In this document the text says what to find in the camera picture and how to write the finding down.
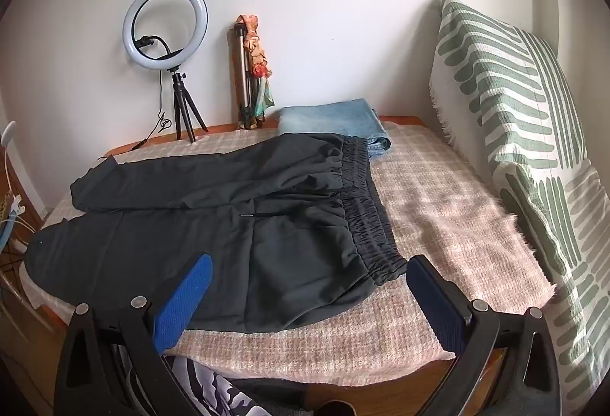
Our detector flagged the black mini tripod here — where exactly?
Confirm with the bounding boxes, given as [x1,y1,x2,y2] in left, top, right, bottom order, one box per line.
[168,69,209,144]

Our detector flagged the white ring light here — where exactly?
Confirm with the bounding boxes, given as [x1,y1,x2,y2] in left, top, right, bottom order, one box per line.
[122,0,209,75]

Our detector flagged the orange patterned scarf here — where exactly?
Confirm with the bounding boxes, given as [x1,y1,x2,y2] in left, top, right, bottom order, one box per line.
[234,15,276,117]

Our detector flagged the folded metallic tripod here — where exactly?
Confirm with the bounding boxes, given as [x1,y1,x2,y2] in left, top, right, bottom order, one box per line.
[230,28,265,131]

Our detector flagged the pink plaid blanket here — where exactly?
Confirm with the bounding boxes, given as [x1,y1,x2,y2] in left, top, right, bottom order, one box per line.
[21,118,558,386]

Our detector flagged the white charging cables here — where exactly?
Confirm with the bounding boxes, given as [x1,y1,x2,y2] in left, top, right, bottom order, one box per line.
[0,121,27,255]

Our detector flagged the green white patterned pillow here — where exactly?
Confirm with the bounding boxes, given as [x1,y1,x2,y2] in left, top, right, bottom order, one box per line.
[429,0,610,416]

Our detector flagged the folded blue jeans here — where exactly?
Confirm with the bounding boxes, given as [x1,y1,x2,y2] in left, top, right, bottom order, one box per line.
[277,99,394,162]

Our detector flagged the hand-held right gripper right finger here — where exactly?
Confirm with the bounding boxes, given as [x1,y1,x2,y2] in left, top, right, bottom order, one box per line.
[406,254,563,416]

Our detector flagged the zebra striped clothing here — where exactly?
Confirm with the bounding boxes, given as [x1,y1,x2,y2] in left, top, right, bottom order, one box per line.
[112,342,268,416]

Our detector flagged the black ring light cable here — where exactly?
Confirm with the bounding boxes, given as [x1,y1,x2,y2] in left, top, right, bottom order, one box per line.
[131,35,173,151]

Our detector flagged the black pants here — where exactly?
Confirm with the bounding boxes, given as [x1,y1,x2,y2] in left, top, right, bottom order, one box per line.
[24,133,411,335]

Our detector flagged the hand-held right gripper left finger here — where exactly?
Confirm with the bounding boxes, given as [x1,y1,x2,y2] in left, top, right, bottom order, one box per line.
[55,253,213,416]

